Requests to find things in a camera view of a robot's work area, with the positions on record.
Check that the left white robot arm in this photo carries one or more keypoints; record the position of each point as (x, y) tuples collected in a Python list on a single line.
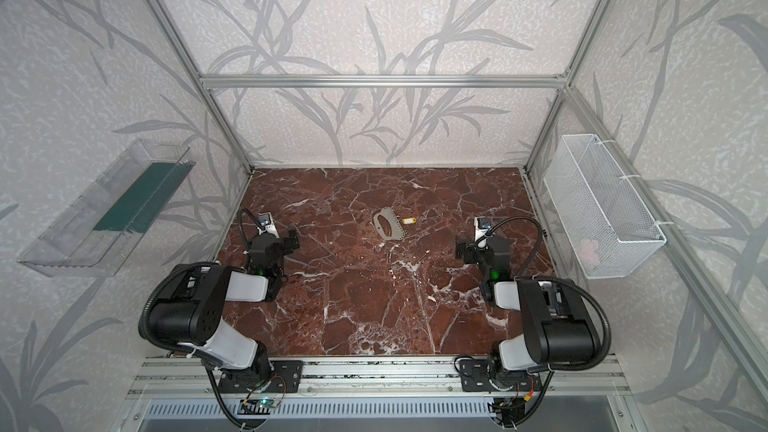
[(184, 313)]

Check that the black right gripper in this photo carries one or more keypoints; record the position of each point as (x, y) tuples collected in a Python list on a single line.
[(474, 251)]

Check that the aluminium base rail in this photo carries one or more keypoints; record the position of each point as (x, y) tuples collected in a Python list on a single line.
[(346, 387)]

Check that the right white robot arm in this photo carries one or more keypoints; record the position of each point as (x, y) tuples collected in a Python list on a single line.
[(563, 326)]

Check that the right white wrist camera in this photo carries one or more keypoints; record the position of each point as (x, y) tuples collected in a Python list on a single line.
[(481, 227)]

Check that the white wire mesh basket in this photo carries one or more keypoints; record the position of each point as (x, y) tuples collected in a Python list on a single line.
[(609, 227)]

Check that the clear plastic wall bin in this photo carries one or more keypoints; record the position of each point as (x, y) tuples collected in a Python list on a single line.
[(96, 234)]

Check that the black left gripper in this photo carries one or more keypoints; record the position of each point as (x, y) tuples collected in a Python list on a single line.
[(280, 241)]

